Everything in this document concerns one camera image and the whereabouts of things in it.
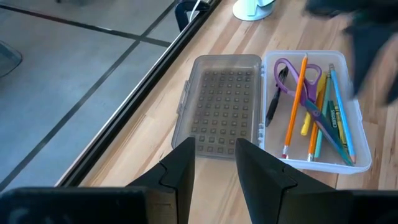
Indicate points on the orange pencil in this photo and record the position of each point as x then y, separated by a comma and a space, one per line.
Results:
312, 143
296, 102

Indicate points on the black pen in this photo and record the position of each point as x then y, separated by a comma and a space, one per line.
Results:
275, 102

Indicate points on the yellow-green Crayola crayon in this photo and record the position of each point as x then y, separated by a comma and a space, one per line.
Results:
340, 130

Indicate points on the blue pencil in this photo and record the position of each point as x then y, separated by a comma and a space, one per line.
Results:
341, 109

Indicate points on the grey round object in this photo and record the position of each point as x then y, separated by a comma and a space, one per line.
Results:
9, 59

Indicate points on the clear plastic supply box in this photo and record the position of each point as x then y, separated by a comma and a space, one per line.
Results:
224, 93

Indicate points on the yellow highlighter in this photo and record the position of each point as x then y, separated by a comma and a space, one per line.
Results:
306, 124

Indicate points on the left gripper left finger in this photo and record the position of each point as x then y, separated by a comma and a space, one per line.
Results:
174, 186

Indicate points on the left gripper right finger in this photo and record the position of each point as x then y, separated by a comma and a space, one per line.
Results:
264, 186

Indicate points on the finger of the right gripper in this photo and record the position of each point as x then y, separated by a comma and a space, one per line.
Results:
393, 84
367, 56

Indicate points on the white desk lamp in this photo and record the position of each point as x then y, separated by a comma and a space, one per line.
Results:
252, 12

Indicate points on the dark green crayon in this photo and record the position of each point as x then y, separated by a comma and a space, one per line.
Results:
333, 116

